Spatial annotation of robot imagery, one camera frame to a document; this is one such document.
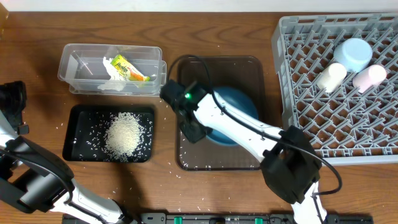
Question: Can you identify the dark blue plate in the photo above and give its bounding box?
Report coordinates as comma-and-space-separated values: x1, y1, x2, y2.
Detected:
206, 86, 259, 147

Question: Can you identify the green yellow snack wrapper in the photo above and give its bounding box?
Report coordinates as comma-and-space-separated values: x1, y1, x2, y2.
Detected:
111, 55, 150, 82

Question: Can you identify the white tissue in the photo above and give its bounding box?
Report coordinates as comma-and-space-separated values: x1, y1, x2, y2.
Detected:
98, 57, 127, 91

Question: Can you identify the cream white cup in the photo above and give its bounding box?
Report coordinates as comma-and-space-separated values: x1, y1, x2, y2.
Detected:
317, 63, 347, 93

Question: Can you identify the light blue bowl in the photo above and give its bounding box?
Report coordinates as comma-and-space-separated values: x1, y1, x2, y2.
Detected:
333, 38, 373, 73

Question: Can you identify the pink cup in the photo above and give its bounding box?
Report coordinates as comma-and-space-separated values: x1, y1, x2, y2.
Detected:
353, 65, 387, 93

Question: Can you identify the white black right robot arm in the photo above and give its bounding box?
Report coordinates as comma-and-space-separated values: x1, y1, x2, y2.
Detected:
160, 80, 327, 223

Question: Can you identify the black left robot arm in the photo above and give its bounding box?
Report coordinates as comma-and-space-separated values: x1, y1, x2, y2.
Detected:
1, 81, 140, 223

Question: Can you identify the grey dishwasher rack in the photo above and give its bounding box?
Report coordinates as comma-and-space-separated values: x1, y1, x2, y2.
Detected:
272, 13, 397, 166

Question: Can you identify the white rice pile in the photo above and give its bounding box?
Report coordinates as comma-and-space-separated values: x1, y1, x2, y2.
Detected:
73, 111, 154, 162

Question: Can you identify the brown serving tray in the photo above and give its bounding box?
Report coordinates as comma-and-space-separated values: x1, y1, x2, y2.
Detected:
175, 56, 269, 171

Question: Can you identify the clear plastic bin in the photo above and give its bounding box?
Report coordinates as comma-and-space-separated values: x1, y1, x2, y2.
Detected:
58, 44, 164, 84

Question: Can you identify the black plastic tray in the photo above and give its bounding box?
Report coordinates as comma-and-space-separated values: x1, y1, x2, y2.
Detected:
62, 104, 155, 163

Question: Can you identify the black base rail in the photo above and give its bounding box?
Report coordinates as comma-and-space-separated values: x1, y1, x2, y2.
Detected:
61, 212, 374, 224

